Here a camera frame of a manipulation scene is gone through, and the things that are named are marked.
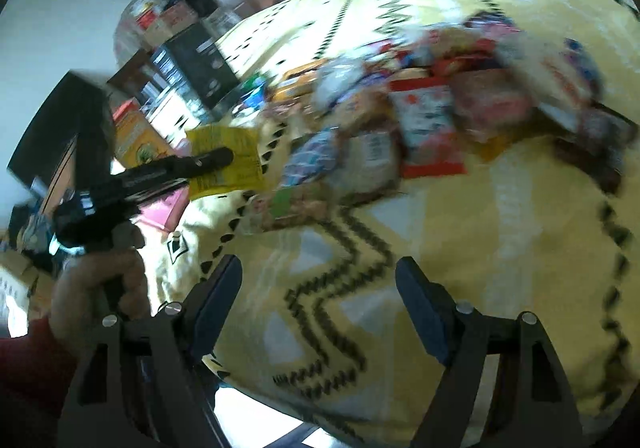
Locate pink flat box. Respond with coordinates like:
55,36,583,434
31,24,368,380
137,187,190,233

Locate yellow patterned bed sheet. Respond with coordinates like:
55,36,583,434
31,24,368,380
148,0,639,447

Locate stacked cardboard boxes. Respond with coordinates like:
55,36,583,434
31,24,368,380
136,0,198,48

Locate black shaver product box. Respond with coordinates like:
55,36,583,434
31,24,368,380
151,22,240,112

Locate person left hand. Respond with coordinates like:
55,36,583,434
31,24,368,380
49,223,151,358

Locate red white flower packet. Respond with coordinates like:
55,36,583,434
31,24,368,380
388,77,465,179

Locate black television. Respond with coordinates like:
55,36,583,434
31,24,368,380
8,70,107,197

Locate yellow snack packet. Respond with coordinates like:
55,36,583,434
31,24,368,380
186,125,265,201

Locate red tea box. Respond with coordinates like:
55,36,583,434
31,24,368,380
113,99,175,169

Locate fried dough snack bag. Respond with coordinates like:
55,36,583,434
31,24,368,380
241,181,337,234

